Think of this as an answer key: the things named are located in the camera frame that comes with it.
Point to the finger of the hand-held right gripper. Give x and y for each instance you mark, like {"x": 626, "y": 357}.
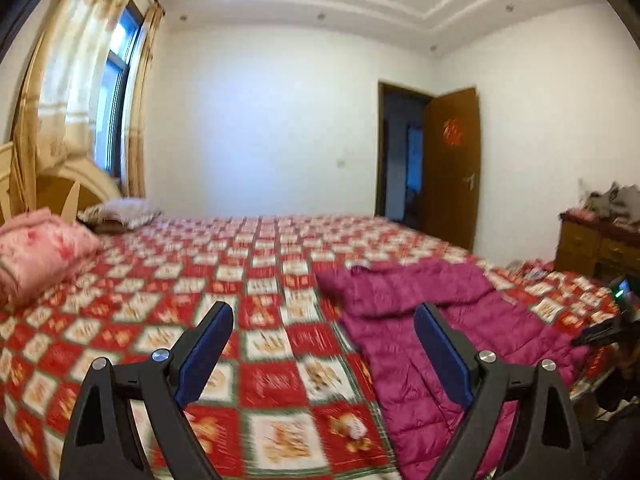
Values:
{"x": 600, "y": 334}

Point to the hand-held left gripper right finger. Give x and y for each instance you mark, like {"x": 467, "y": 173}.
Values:
{"x": 445, "y": 355}

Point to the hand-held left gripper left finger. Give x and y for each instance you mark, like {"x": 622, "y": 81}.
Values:
{"x": 205, "y": 355}

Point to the magenta puffer jacket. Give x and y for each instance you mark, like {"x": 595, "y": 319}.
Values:
{"x": 380, "y": 285}

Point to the pile of grey clothes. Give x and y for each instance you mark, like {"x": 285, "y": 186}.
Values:
{"x": 615, "y": 202}

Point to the wooden desk with drawers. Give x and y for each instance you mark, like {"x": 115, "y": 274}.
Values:
{"x": 575, "y": 245}

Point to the red checked printed bedspread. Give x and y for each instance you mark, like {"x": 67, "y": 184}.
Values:
{"x": 200, "y": 270}

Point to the pink tissue box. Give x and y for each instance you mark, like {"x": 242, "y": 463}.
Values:
{"x": 582, "y": 215}

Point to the striped pillow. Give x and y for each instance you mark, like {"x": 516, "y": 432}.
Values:
{"x": 125, "y": 210}

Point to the brown wooden door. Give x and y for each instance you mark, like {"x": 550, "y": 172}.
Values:
{"x": 450, "y": 185}

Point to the pink floral folded quilt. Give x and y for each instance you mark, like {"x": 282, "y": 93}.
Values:
{"x": 40, "y": 255}

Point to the wooden bed headboard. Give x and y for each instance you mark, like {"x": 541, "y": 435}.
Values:
{"x": 92, "y": 192}

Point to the red paper door decoration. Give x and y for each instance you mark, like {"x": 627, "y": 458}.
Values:
{"x": 451, "y": 131}

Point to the narrow beige floral curtain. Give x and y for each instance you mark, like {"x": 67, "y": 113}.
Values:
{"x": 137, "y": 135}

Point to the window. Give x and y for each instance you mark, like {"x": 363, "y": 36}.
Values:
{"x": 112, "y": 110}

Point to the wide beige floral curtain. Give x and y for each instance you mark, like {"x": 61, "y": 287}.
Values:
{"x": 65, "y": 85}

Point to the brown door frame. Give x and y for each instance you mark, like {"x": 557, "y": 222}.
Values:
{"x": 381, "y": 160}

